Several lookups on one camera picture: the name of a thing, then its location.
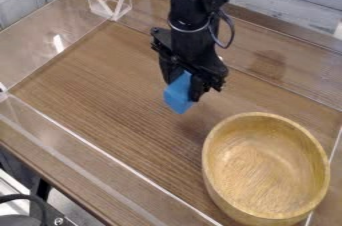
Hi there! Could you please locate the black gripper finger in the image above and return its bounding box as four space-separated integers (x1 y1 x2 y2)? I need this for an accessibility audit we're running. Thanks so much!
190 75 210 102
160 54 184 84

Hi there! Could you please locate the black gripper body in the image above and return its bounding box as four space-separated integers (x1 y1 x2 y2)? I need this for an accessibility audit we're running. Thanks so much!
152 19 229 91

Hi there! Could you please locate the blue rectangular block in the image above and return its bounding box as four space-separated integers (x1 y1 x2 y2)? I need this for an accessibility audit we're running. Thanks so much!
164 71 194 114

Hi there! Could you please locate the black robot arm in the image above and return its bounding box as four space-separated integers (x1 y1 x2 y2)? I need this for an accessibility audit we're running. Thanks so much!
152 0 236 102

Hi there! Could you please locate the brown wooden bowl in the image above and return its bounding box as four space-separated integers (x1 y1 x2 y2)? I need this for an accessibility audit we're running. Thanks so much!
202 112 331 226

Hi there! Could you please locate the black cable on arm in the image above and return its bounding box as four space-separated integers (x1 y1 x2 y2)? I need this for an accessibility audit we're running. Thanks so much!
208 9 237 50

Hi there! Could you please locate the clear acrylic corner bracket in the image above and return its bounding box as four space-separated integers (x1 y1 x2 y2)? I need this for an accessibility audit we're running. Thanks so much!
87 0 133 22

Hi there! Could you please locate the black cable lower left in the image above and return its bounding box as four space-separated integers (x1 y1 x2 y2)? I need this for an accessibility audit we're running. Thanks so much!
0 193 51 226

